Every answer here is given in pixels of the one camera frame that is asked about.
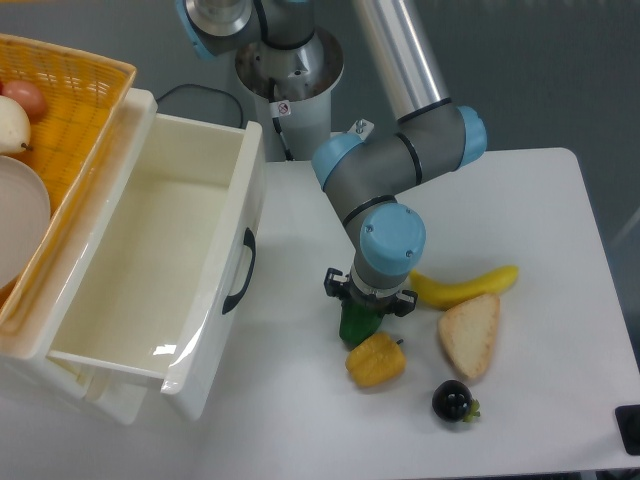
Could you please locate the black drawer handle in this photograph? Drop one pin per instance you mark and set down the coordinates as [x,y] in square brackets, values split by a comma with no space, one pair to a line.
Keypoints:
[244,274]

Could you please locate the black corner device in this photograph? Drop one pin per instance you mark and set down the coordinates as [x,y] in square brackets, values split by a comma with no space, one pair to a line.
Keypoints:
[628,417]

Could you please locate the yellow bell pepper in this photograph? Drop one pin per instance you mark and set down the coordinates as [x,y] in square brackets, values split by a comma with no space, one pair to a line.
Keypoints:
[376,360]

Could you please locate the orange plastic basket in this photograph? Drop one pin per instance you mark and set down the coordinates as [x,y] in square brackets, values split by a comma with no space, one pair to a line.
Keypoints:
[83,91]

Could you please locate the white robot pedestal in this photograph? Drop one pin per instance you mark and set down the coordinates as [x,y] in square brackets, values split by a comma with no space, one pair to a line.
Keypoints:
[292,93]

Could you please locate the metal mounting bracket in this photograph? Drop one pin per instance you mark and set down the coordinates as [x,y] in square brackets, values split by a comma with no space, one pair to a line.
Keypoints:
[356,135]

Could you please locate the triangular bread slice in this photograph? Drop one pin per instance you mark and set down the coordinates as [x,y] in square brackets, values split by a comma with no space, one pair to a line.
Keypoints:
[467,333]

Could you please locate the white plate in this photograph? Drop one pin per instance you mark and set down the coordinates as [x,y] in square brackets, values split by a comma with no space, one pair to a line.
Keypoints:
[25,217]

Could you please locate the yellow banana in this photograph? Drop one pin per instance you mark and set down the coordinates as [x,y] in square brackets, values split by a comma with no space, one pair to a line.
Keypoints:
[443,296]

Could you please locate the dark purple mangosteen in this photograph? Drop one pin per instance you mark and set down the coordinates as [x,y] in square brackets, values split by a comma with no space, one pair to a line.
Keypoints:
[452,402]

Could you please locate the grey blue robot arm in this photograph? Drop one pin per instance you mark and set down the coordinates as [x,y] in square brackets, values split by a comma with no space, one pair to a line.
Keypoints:
[434,136]

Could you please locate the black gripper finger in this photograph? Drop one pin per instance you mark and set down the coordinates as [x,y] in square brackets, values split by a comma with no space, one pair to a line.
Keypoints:
[337,284]
[404,303]

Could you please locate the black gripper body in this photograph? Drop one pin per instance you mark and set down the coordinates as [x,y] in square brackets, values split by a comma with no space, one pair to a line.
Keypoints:
[371,299]

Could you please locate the green bell pepper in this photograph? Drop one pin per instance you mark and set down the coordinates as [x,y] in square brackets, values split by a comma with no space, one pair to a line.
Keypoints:
[357,323]

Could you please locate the white drawer cabinet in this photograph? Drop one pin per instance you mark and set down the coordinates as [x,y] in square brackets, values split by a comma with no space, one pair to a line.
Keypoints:
[33,313]

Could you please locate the white pear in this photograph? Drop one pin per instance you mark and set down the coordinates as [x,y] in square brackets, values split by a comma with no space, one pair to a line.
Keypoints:
[15,128]

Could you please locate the white plastic drawer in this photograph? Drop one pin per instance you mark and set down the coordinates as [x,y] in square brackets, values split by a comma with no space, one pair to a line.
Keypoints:
[149,308]

